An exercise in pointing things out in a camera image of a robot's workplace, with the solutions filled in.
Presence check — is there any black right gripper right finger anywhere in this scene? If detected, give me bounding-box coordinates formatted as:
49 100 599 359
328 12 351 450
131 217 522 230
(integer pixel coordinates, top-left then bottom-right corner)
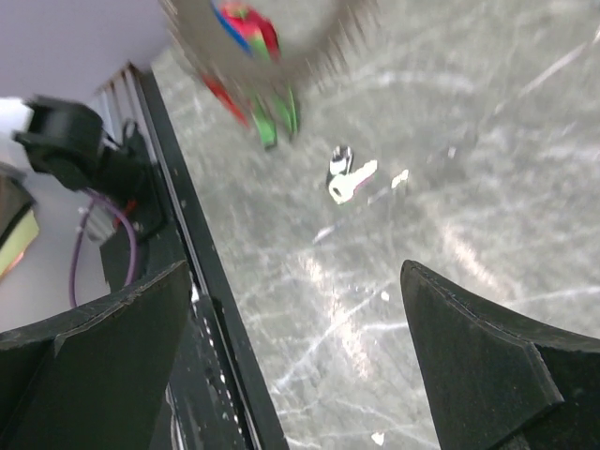
400 261 599 449

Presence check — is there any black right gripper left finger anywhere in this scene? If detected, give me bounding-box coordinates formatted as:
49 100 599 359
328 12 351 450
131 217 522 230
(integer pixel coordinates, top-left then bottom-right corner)
1 261 191 450

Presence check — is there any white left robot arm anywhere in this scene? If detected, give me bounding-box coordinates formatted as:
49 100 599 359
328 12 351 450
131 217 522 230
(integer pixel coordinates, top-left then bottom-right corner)
1 96 165 243

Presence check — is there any loose key with black tag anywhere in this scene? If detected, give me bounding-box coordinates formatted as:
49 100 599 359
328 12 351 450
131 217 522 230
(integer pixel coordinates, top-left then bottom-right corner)
325 145 378 204

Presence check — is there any red dragon fruit toy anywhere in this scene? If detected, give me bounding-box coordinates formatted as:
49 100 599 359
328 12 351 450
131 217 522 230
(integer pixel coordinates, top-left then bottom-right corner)
202 2 299 150

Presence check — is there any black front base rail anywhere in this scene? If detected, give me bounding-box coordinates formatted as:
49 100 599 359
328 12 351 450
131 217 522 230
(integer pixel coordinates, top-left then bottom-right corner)
135 72 289 449

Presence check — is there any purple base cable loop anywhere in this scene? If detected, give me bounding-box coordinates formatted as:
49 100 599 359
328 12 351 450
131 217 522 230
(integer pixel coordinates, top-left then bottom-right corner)
68 191 140 308

